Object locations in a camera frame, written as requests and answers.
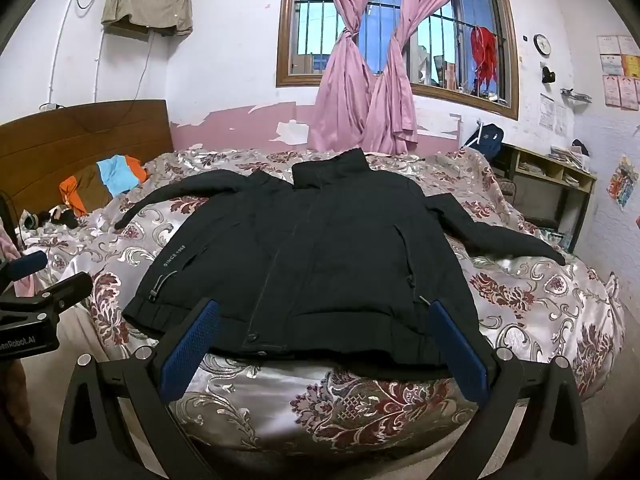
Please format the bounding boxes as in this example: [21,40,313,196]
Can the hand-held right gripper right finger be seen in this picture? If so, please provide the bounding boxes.
[427,299,587,480]

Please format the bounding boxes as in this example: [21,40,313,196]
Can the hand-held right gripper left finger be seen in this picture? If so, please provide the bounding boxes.
[56,298,223,480]

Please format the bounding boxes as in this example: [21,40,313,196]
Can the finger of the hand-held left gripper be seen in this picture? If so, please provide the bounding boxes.
[0,251,49,286]
[0,272,94,318]

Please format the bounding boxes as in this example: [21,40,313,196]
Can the black jacket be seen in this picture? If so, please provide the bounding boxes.
[114,147,567,367]

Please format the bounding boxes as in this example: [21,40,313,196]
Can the pink cloth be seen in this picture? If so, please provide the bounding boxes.
[0,225,33,301]

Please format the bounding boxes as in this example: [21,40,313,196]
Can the dark object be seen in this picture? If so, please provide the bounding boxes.
[0,190,16,241]

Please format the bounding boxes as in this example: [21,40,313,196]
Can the dark plush toy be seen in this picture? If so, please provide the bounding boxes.
[20,205,81,231]

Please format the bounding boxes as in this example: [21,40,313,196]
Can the floral satin bedspread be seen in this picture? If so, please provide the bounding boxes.
[20,147,626,466]

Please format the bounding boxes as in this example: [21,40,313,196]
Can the orange blue brown pillow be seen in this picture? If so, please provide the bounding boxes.
[59,155,148,216]

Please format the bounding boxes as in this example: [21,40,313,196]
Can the wooden headboard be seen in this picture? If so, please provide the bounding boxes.
[0,99,173,233]

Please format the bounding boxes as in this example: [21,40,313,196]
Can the wooden shelf desk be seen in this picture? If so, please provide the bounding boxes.
[500,142,598,253]

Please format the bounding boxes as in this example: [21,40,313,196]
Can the dark blue backpack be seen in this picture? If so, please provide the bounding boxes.
[465,123,505,163]

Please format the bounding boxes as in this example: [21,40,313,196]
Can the stack of papers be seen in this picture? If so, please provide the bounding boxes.
[550,139,593,168]

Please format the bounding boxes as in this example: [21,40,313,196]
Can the windowsill boxes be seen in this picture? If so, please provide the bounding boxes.
[432,55,473,88]

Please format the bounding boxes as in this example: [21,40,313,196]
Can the khaki cloth cover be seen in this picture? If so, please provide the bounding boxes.
[101,0,194,38]

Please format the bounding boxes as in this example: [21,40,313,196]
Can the red hanging garment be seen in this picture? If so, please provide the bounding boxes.
[470,25,499,96]

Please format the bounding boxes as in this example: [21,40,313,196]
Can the wooden framed barred window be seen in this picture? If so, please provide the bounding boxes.
[276,0,519,121]

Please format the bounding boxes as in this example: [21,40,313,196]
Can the colourful wall sticker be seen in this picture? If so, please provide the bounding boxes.
[606,156,640,211]

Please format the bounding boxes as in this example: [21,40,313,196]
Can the white wall paper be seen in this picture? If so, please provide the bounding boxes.
[539,92,568,136]

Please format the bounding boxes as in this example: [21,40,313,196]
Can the group of wall certificates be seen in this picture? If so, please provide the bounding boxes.
[597,34,640,111]

